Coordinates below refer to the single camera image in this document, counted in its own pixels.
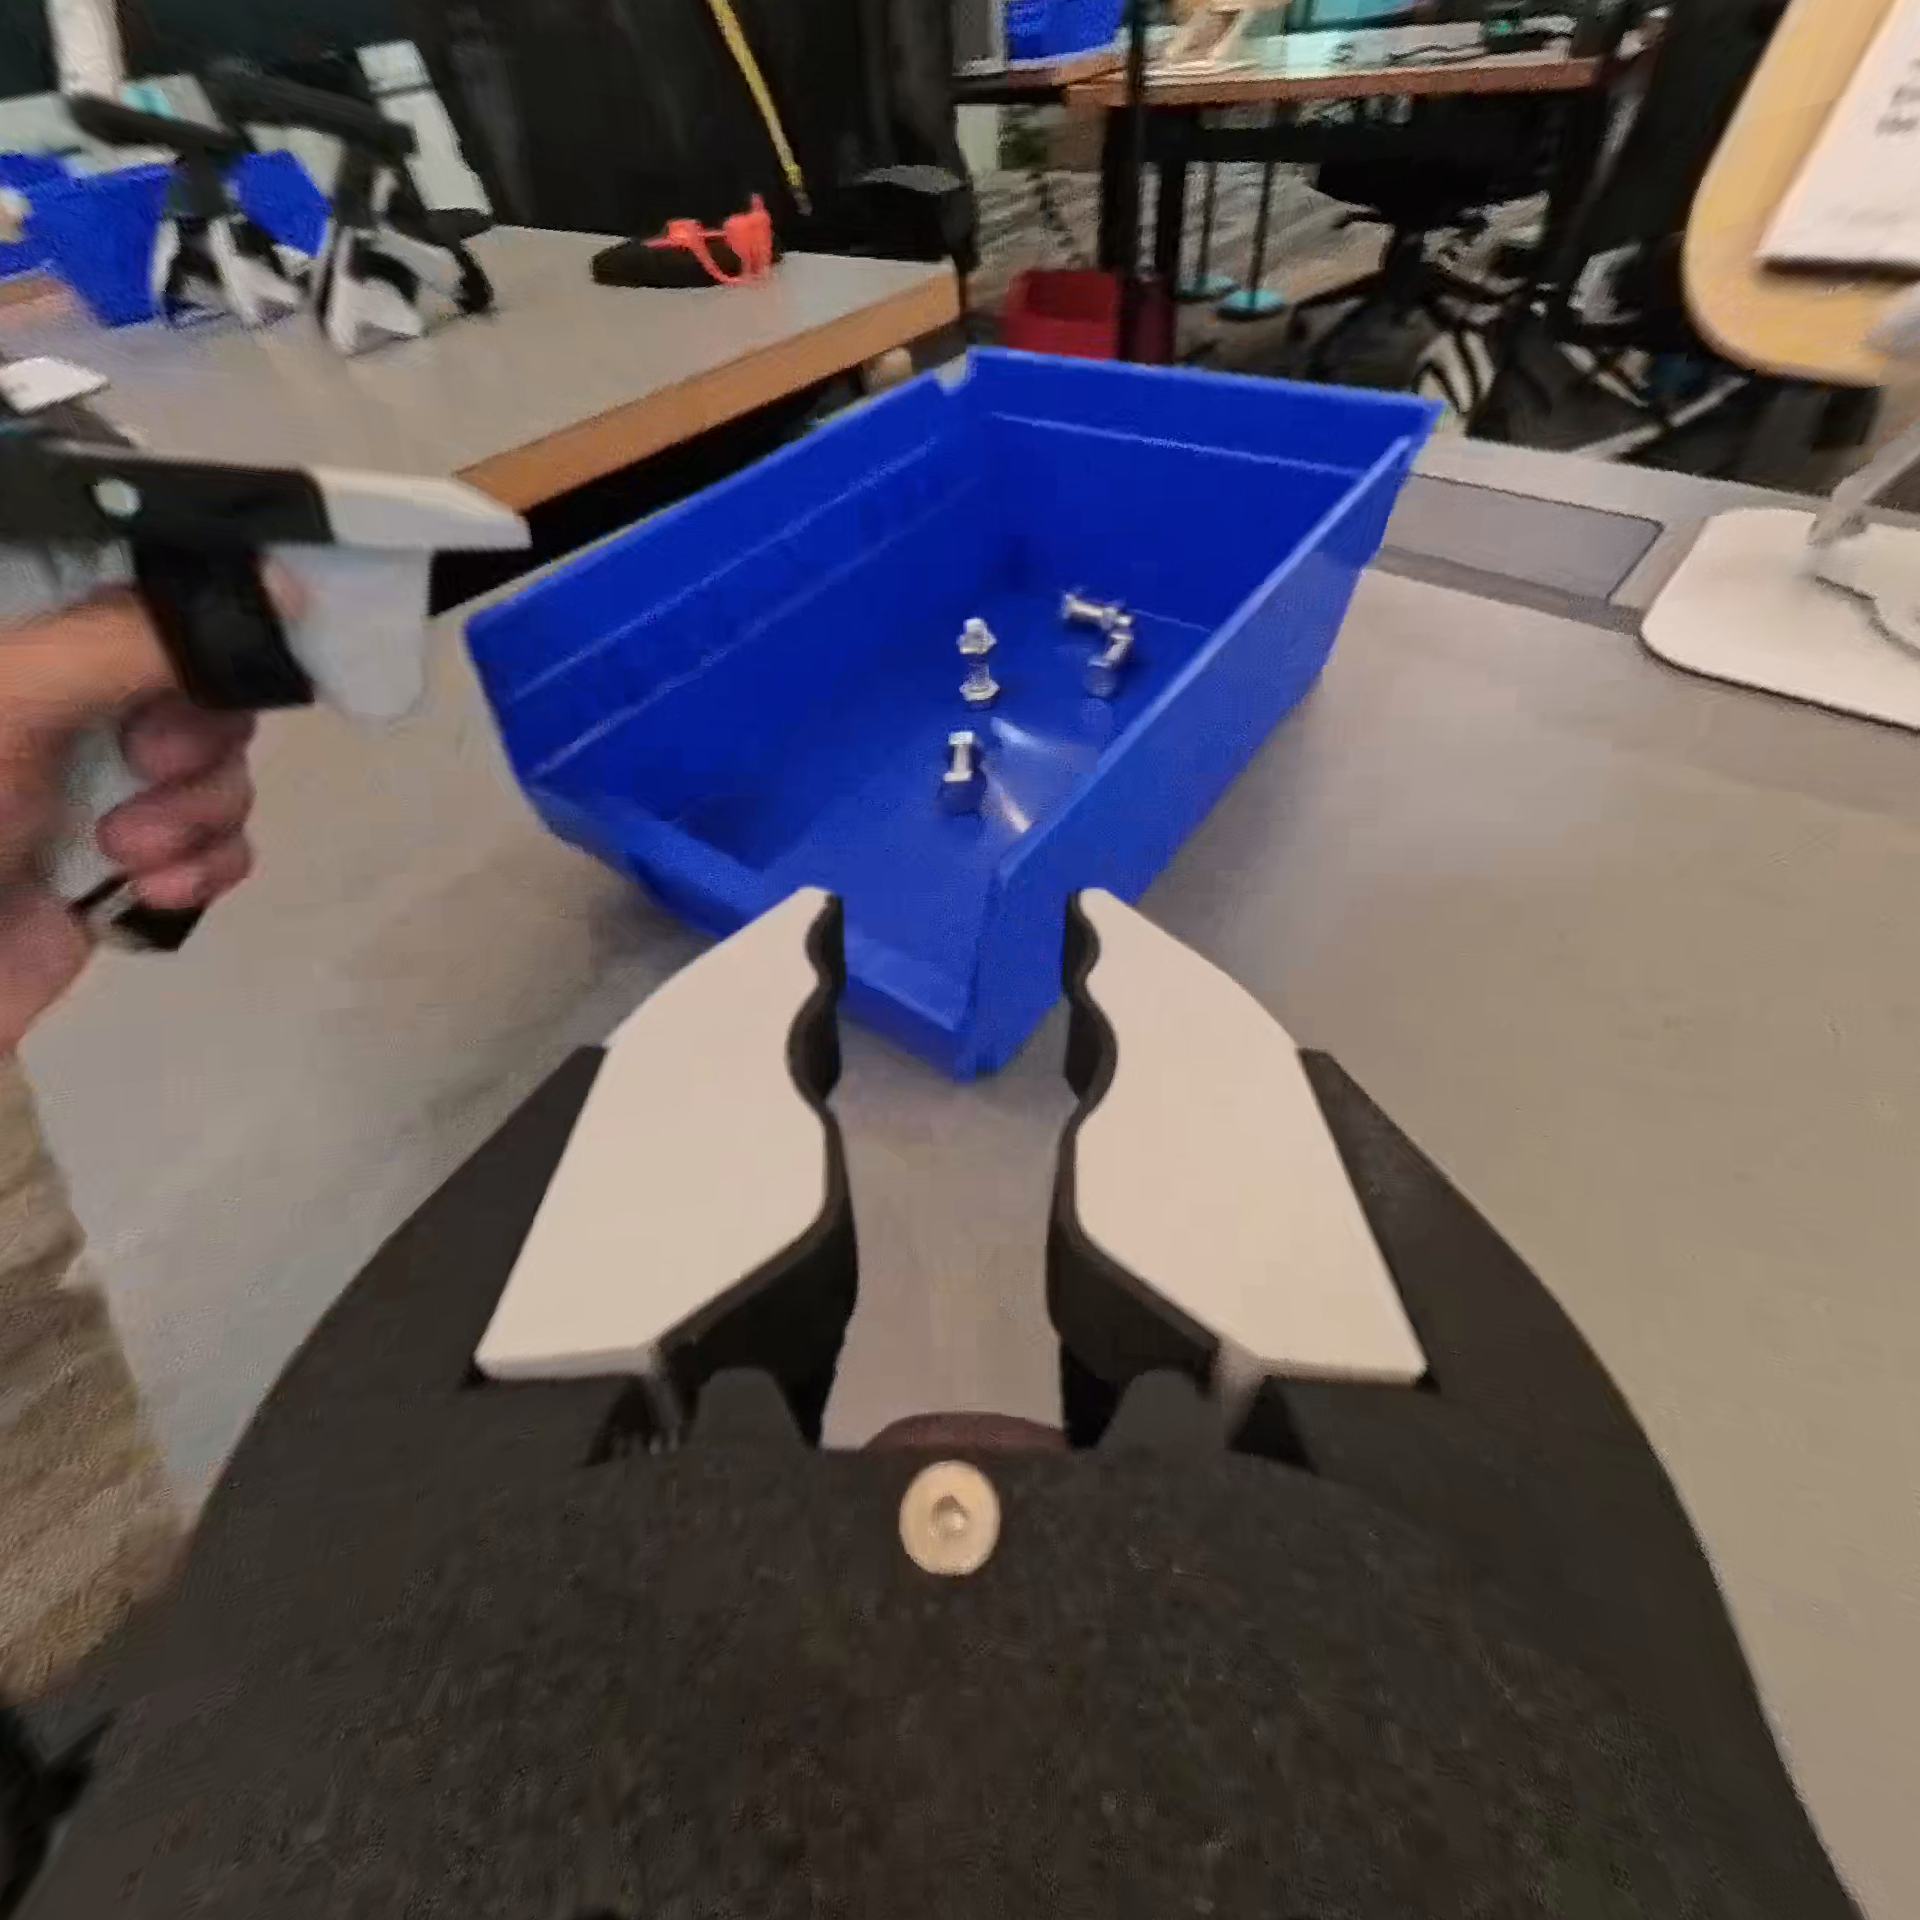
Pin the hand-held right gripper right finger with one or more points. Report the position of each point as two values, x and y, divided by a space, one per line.
1245 1200

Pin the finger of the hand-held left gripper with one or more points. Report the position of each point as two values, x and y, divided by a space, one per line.
405 518

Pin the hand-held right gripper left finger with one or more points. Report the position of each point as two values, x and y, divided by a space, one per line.
674 1186

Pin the blue plastic bin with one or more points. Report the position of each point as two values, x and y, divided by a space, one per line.
751 676
89 224

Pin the person's left hand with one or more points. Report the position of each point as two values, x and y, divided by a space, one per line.
181 810

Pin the idle black grey gripper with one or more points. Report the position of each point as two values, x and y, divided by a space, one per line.
225 270
375 294

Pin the black cloth pouch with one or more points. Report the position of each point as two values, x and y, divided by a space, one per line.
645 269

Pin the black jacket yellow stripe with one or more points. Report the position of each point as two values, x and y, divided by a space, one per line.
645 107

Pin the red plastic crate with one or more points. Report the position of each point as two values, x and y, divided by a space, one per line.
1058 317

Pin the white board stand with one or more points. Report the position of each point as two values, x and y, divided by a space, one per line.
1755 616

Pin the black office chair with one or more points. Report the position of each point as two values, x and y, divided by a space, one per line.
1440 270

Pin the wooden-topped table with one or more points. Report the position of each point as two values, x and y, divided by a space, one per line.
1350 77

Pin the wooden display board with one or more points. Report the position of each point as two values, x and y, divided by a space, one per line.
1739 270

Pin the printed instruction sheet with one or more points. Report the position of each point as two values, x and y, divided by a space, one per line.
1862 165

